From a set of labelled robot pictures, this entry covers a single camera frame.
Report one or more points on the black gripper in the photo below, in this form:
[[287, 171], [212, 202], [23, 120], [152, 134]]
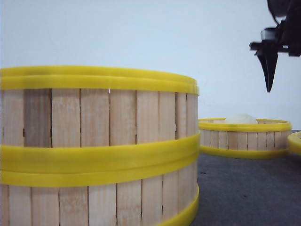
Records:
[[285, 37]]

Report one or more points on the bamboo steamer basket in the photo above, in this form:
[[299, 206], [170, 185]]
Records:
[[167, 200], [267, 139], [62, 121]]

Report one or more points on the white bun right basket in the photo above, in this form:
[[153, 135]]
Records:
[[240, 118]]

